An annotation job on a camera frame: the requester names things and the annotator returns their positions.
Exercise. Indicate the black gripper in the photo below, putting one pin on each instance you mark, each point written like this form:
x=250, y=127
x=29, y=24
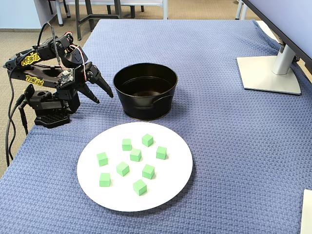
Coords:
x=89, y=76

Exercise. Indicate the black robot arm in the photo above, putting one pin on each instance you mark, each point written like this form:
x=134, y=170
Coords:
x=48, y=104

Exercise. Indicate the white round plate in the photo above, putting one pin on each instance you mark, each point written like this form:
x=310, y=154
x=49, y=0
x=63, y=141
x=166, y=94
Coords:
x=170, y=182

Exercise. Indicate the black metal bucket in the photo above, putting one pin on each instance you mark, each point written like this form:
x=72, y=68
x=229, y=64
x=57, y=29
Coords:
x=136, y=107

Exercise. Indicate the white desk leg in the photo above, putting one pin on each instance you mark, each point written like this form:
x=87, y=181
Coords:
x=243, y=11
x=165, y=12
x=60, y=14

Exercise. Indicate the dark chair legs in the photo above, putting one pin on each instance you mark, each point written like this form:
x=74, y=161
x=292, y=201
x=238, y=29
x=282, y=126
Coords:
x=67, y=9
x=132, y=9

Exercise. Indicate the blue woven tablecloth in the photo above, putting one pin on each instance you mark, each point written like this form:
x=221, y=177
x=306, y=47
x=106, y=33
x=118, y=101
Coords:
x=219, y=146

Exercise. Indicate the computer monitor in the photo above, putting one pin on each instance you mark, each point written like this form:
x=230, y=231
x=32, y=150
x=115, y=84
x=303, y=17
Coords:
x=292, y=19

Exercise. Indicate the white flat board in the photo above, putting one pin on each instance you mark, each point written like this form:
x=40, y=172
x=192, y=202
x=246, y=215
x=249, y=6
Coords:
x=307, y=214

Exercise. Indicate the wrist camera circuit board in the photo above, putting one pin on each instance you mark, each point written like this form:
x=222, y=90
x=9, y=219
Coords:
x=66, y=78

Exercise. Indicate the dark grey table frame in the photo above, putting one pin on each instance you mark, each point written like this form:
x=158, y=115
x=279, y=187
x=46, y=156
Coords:
x=77, y=19

